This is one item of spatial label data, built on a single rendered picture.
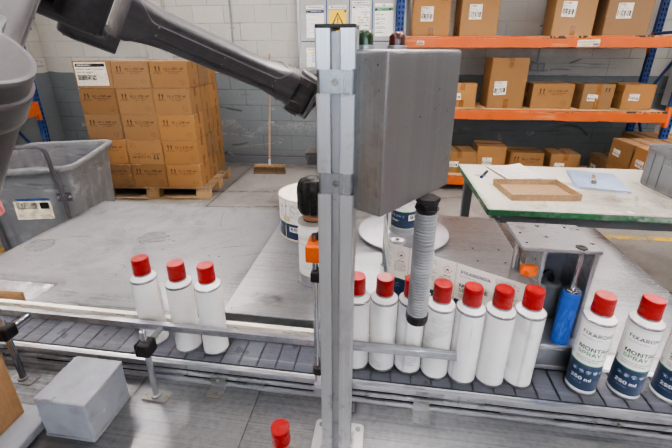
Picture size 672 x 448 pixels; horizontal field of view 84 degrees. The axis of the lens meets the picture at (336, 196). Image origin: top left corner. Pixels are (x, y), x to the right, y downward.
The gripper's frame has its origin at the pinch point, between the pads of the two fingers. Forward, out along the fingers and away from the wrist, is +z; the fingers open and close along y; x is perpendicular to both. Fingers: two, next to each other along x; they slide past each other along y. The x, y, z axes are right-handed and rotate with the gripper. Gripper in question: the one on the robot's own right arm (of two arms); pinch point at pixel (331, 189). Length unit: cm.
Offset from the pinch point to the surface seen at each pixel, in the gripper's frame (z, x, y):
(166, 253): 35, -26, 61
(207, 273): 11.0, 19.4, 21.4
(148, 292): 16.7, 19.1, 35.0
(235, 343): 30.4, 16.5, 19.0
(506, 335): 18.4, 21.2, -34.1
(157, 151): 63, -267, 217
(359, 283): 10.8, 19.7, -7.9
